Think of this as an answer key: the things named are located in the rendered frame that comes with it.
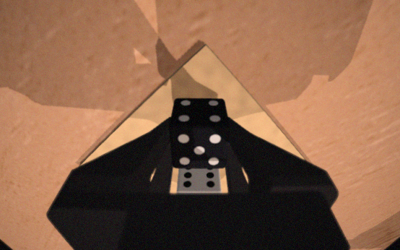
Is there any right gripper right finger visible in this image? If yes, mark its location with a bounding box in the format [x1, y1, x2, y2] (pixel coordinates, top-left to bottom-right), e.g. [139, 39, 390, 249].
[225, 117, 339, 207]

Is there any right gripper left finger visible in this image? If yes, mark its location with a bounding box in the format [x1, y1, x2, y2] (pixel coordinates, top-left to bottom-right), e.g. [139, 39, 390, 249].
[59, 117, 173, 193]

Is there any white die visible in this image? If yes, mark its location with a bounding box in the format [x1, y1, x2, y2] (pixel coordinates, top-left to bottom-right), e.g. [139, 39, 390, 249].
[176, 168, 222, 193]

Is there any black die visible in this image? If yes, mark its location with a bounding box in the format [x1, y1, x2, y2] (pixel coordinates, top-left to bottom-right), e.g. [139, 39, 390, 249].
[169, 98, 230, 168]

